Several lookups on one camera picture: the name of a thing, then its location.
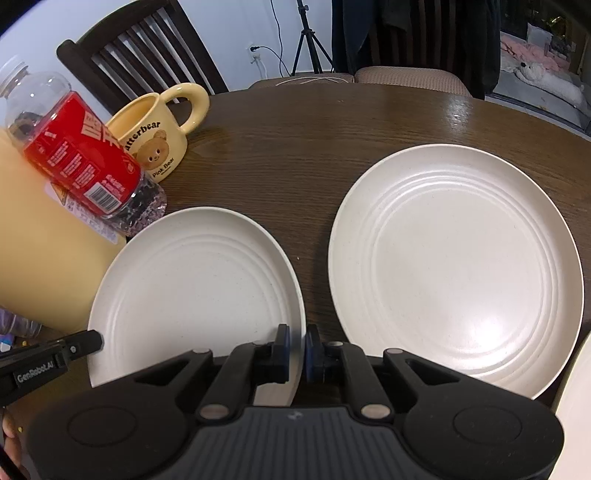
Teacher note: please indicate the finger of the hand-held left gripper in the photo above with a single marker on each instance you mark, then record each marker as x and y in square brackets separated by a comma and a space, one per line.
[85, 344]

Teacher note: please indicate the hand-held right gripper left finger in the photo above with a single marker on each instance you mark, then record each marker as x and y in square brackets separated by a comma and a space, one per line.
[282, 360]

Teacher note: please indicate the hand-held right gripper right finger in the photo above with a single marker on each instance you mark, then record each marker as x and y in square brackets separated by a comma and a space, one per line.
[310, 364]

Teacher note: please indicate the cream round plate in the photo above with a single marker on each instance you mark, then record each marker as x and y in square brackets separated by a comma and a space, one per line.
[577, 392]
[184, 286]
[452, 277]

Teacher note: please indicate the person's left hand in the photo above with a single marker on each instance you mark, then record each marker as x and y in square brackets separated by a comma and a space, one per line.
[11, 429]

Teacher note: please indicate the clear drinking glass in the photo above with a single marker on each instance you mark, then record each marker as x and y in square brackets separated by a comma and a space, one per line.
[18, 325]

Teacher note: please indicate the yellow thermos jug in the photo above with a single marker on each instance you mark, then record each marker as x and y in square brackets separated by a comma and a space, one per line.
[41, 254]

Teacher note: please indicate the plastic bottle with red label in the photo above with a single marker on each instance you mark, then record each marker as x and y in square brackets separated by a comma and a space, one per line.
[78, 152]

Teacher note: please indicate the yellow bear mug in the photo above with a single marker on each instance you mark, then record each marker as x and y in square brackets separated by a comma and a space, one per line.
[157, 138]

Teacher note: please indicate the brown chair seat cushion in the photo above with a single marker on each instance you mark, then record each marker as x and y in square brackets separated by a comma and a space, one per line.
[406, 74]
[300, 79]

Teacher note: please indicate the dark wooden chair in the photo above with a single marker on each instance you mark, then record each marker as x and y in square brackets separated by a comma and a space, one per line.
[106, 55]

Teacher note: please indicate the black tripod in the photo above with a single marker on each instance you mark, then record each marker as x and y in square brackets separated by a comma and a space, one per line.
[307, 37]

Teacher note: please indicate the chair with dark jacket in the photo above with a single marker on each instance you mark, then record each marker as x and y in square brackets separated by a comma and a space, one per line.
[392, 27]

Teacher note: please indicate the white plush toy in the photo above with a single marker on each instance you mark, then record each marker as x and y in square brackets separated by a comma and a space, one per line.
[554, 82]

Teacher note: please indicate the pink blanket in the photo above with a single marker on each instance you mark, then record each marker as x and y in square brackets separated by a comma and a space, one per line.
[526, 50]

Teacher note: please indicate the white wall outlet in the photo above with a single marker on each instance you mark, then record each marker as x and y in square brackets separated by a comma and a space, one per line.
[254, 54]

